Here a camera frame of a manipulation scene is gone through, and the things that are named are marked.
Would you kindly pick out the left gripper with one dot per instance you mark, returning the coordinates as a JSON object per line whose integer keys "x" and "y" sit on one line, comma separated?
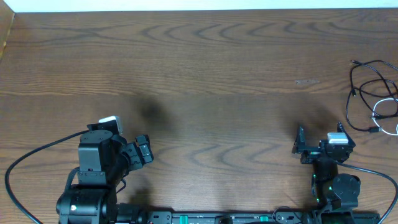
{"x": 138, "y": 158}

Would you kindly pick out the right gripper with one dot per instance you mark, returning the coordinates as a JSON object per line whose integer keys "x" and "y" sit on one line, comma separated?
{"x": 310, "y": 155}

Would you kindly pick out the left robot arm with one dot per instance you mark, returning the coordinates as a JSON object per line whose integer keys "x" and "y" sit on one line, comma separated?
{"x": 105, "y": 157}

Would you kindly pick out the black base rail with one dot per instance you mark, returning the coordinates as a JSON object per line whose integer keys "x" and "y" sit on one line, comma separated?
{"x": 281, "y": 216}

